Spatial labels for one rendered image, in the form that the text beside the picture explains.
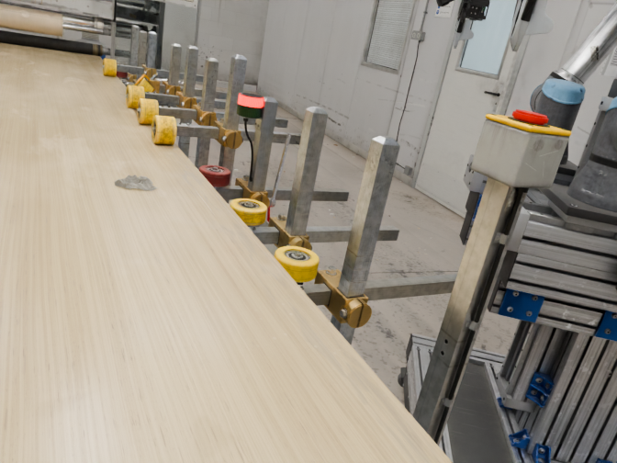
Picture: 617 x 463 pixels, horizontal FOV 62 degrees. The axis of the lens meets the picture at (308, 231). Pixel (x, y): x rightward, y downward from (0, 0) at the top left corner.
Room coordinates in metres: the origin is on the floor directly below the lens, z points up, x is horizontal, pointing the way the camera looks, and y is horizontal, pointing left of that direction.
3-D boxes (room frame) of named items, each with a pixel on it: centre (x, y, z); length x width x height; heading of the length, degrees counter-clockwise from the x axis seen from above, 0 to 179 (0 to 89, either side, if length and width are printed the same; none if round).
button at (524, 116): (0.62, -0.23, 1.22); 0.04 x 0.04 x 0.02
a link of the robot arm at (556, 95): (1.63, -0.67, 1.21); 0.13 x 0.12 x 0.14; 169
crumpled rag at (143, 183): (1.04, 0.39, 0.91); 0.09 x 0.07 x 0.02; 114
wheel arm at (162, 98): (1.99, 0.50, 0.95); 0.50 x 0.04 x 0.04; 120
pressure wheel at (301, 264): (0.83, 0.01, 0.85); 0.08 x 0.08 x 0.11
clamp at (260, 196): (1.30, 0.17, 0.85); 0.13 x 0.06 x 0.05; 30
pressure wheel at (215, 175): (1.26, 0.26, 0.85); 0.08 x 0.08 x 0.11
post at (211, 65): (1.71, 0.41, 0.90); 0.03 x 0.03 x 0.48; 30
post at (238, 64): (1.49, 0.28, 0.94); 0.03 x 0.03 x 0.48; 30
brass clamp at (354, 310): (0.87, -0.09, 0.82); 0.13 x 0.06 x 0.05; 30
